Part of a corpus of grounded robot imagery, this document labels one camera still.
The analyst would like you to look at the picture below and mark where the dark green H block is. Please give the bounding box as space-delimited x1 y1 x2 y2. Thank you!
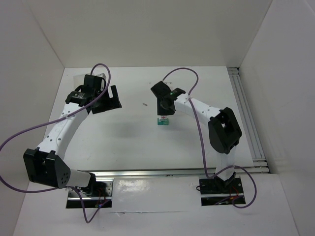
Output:
157 118 164 125

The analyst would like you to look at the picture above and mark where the white perforated box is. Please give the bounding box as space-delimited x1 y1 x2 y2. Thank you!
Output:
73 73 107 88

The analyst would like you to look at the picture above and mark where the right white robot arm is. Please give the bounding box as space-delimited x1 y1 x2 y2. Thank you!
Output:
151 81 242 188

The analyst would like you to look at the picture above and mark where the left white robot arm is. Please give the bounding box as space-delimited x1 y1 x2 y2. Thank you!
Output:
23 73 121 196

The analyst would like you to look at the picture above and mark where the front aluminium rail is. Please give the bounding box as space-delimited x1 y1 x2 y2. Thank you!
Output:
90 162 270 178

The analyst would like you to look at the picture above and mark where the aluminium rail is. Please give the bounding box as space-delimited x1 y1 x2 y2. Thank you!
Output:
90 162 270 178
227 67 270 173

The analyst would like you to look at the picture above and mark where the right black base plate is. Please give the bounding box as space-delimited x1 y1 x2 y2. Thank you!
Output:
196 177 246 206

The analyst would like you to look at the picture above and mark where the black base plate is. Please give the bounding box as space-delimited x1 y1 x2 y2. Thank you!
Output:
66 179 114 209
196 177 246 206

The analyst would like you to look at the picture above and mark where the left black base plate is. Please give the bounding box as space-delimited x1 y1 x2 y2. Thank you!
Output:
66 179 114 209

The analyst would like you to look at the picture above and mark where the right side aluminium rail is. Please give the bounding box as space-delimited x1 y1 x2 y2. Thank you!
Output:
227 67 270 173

